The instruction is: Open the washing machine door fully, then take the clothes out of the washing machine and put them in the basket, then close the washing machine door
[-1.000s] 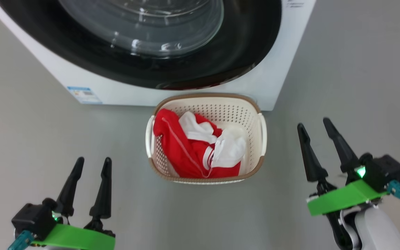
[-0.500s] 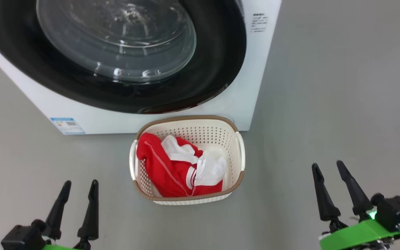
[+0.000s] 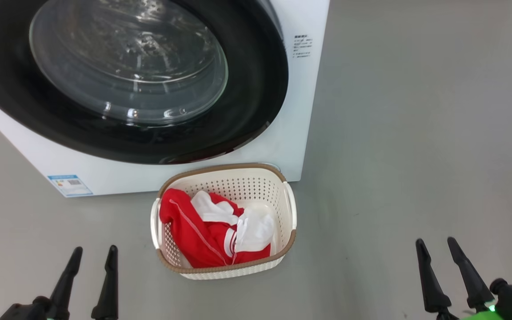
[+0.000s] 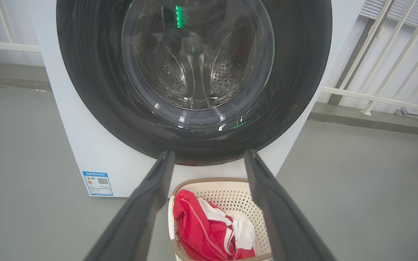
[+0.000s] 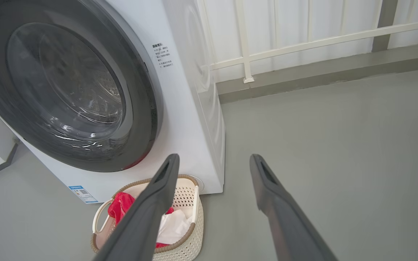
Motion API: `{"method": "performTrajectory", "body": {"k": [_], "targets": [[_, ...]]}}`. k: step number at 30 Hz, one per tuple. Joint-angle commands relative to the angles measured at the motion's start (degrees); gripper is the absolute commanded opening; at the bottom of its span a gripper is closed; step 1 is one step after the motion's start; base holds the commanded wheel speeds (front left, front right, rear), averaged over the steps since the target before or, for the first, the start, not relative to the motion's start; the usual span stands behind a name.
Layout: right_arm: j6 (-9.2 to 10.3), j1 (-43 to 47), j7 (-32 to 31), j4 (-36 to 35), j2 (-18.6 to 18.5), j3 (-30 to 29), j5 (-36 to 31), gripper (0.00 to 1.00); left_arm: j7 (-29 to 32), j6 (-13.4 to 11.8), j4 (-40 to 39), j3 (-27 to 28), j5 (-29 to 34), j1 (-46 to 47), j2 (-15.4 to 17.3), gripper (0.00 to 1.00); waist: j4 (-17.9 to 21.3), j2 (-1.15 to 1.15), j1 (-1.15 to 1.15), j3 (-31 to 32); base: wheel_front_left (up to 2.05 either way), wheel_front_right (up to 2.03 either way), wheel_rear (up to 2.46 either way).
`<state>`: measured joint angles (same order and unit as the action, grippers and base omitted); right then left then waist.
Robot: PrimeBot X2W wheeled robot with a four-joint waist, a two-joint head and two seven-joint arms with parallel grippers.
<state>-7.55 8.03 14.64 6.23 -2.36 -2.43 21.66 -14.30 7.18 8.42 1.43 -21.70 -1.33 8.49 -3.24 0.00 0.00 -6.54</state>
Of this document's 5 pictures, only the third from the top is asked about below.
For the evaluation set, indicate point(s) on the white washing machine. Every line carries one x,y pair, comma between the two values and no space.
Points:
300,111

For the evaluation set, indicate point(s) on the red and white garment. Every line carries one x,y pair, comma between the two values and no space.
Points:
194,235

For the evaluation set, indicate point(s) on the printed text sticker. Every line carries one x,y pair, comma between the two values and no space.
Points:
303,46

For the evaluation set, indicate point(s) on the blue energy label sticker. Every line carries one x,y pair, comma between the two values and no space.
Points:
70,186

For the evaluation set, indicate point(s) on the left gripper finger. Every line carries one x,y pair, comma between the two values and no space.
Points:
65,289
108,298

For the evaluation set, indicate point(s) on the cream perforated laundry basket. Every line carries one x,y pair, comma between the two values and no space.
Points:
282,240

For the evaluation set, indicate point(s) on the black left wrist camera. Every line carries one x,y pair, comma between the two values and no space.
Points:
27,311

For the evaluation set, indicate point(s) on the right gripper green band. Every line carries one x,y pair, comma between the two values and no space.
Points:
478,316

